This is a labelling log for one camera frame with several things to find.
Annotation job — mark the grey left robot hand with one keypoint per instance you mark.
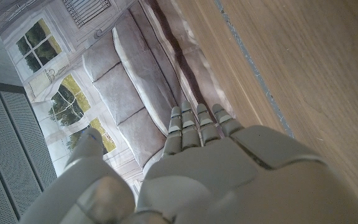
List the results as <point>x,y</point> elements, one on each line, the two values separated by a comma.
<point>228,180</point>

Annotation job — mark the printed sofa room backdrop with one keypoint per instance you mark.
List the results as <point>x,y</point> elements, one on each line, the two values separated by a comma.
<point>129,77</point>

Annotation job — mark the grey tape line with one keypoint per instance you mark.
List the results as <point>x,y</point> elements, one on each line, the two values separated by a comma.
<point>253,67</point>

